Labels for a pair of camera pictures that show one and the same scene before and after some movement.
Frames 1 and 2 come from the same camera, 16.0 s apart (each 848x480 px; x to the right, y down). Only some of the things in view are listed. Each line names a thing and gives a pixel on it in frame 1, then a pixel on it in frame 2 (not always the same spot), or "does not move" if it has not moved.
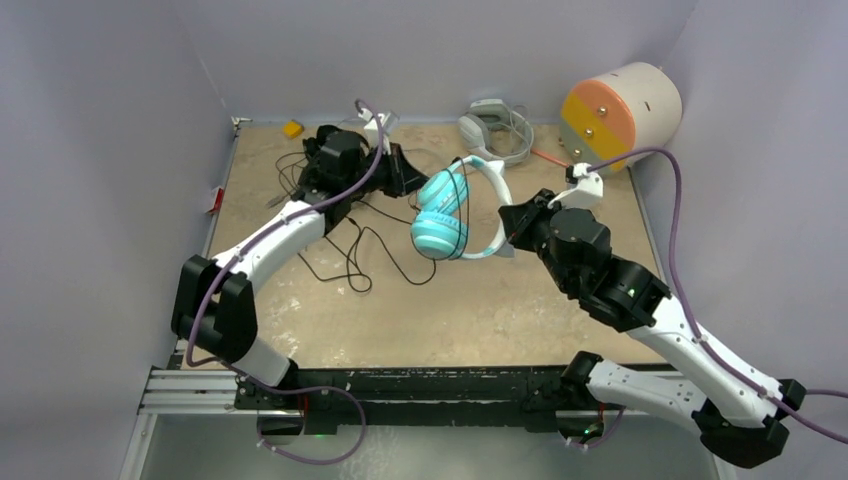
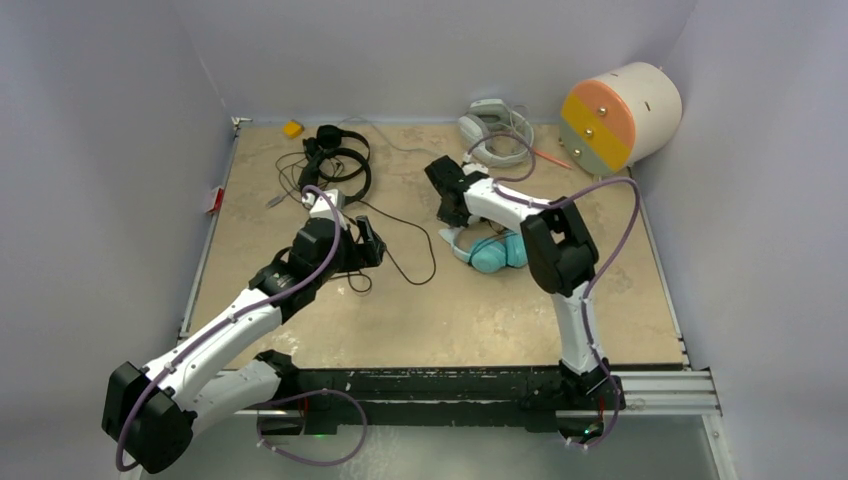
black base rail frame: [543, 397] does not move
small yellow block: [292, 129] does not move
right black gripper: [520, 219] → [448, 216]
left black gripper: [402, 178] → [370, 255]
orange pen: [552, 158] does not move
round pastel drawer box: [634, 107] does not move
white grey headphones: [494, 130] does not move
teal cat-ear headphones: [439, 228] → [486, 248]
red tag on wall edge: [218, 201] does not move
